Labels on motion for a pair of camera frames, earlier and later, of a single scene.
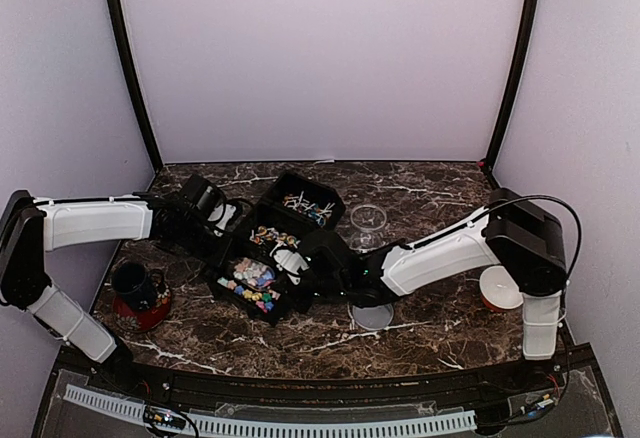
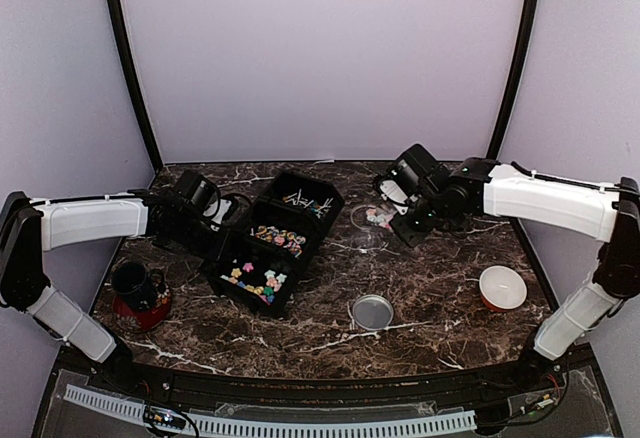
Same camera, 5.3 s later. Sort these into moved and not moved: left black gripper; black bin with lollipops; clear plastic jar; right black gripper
Moved: right black gripper
Not moved: black bin with lollipops; left black gripper; clear plastic jar
